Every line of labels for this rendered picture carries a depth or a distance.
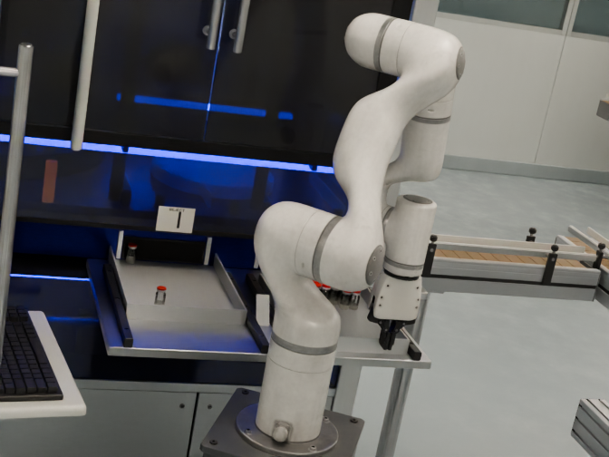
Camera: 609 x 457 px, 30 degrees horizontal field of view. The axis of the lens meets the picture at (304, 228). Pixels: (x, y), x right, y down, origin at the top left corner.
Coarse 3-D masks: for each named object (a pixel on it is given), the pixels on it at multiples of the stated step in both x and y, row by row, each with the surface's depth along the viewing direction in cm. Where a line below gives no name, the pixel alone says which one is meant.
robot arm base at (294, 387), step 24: (288, 360) 198; (312, 360) 198; (264, 384) 204; (288, 384) 199; (312, 384) 200; (264, 408) 203; (288, 408) 200; (312, 408) 202; (240, 432) 204; (264, 432) 204; (288, 432) 201; (312, 432) 204; (336, 432) 210; (288, 456) 199; (312, 456) 201
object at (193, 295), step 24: (120, 264) 267; (144, 264) 270; (168, 264) 273; (216, 264) 274; (120, 288) 248; (144, 288) 255; (168, 288) 258; (192, 288) 261; (216, 288) 263; (144, 312) 239; (168, 312) 241; (192, 312) 242; (216, 312) 244; (240, 312) 245
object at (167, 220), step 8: (160, 208) 260; (168, 208) 260; (176, 208) 261; (184, 208) 261; (160, 216) 260; (168, 216) 261; (176, 216) 261; (184, 216) 262; (192, 216) 262; (160, 224) 261; (168, 224) 261; (176, 224) 262; (184, 224) 263; (192, 224) 263; (184, 232) 263
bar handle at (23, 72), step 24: (24, 48) 188; (0, 72) 188; (24, 72) 190; (24, 96) 191; (24, 120) 193; (0, 240) 199; (0, 264) 200; (0, 288) 201; (0, 312) 203; (0, 336) 205; (0, 360) 207
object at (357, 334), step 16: (368, 288) 271; (272, 304) 256; (352, 320) 259; (368, 320) 261; (352, 336) 242; (368, 336) 252; (400, 336) 250; (368, 352) 244; (384, 352) 245; (400, 352) 246
